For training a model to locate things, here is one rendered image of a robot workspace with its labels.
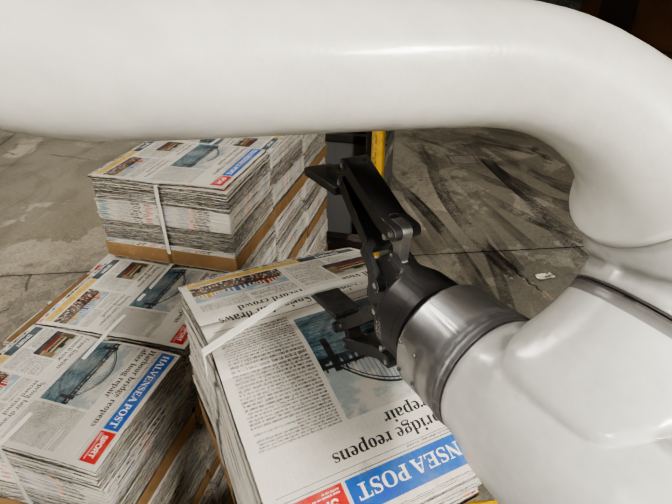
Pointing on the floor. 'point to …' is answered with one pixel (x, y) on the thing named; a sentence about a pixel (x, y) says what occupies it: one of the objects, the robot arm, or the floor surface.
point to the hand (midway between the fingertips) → (323, 232)
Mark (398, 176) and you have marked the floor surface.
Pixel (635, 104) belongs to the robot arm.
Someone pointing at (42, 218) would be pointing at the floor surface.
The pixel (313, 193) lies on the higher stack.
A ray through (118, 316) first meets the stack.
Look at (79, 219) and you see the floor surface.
